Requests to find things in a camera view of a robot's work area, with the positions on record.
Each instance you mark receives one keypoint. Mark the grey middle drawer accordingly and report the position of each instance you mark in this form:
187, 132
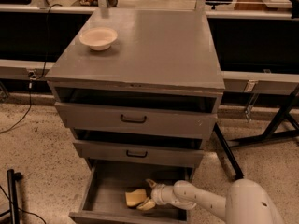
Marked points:
168, 156

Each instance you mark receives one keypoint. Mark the black middle drawer handle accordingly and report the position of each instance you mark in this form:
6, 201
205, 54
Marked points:
136, 154

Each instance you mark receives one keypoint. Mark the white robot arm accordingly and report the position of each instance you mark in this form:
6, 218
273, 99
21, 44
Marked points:
246, 202

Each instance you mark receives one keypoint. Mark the grey drawer cabinet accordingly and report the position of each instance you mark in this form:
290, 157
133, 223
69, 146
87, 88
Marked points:
162, 60

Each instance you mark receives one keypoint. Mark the grey barrier rail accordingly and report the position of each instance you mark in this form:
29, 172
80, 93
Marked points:
24, 70

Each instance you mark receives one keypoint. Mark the grey bottom drawer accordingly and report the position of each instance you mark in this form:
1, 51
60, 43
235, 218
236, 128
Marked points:
104, 198

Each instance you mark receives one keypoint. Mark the black stand lower left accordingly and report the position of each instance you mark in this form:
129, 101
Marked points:
10, 211

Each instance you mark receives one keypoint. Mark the yellow sponge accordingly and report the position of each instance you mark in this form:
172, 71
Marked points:
135, 197

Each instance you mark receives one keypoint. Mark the grey top drawer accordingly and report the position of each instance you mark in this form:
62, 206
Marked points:
119, 119

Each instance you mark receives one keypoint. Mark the black top drawer handle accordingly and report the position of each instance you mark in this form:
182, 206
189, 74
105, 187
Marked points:
125, 119

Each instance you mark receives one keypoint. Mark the black drawer handle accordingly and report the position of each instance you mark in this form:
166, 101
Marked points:
125, 119
136, 154

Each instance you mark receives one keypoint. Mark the white paper bowl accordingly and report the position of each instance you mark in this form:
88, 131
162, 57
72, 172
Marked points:
98, 38

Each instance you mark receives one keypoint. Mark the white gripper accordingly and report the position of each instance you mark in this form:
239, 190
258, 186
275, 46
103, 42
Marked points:
158, 193

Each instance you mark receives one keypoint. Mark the black metal stand frame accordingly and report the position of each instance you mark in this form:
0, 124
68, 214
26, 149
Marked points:
268, 135

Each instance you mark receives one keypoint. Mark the grey drawer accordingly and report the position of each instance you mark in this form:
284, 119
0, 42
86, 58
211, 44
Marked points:
104, 198
119, 119
168, 156

